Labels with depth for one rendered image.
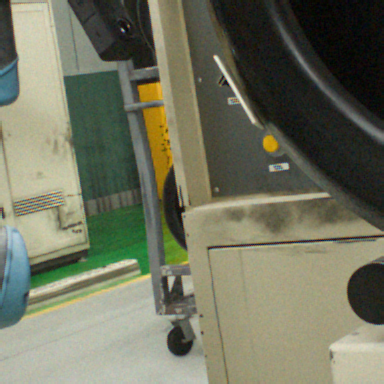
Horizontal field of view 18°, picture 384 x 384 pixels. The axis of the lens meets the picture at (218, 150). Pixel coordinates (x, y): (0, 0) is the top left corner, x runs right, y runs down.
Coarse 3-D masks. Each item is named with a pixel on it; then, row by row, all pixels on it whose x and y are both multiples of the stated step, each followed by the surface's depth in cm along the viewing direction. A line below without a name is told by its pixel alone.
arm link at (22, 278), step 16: (0, 240) 136; (16, 240) 137; (0, 256) 134; (16, 256) 135; (0, 272) 134; (16, 272) 135; (0, 288) 133; (16, 288) 134; (0, 304) 134; (16, 304) 135; (0, 320) 135; (16, 320) 137
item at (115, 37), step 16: (80, 0) 108; (96, 0) 108; (112, 0) 110; (80, 16) 108; (96, 16) 107; (112, 16) 108; (128, 16) 110; (96, 32) 107; (112, 32) 107; (128, 32) 108; (96, 48) 107; (112, 48) 107; (128, 48) 108
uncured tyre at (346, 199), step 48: (240, 0) 88; (288, 0) 103; (336, 0) 110; (240, 48) 89; (288, 48) 86; (336, 48) 107; (288, 96) 87; (336, 96) 85; (288, 144) 90; (336, 144) 86; (336, 192) 89
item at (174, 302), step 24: (120, 0) 481; (144, 0) 484; (144, 24) 486; (120, 72) 482; (144, 72) 476; (144, 120) 485; (144, 144) 483; (144, 168) 483; (144, 192) 485; (168, 192) 489; (144, 216) 486; (168, 216) 490; (168, 288) 488; (168, 312) 484; (192, 312) 478; (168, 336) 487; (192, 336) 491
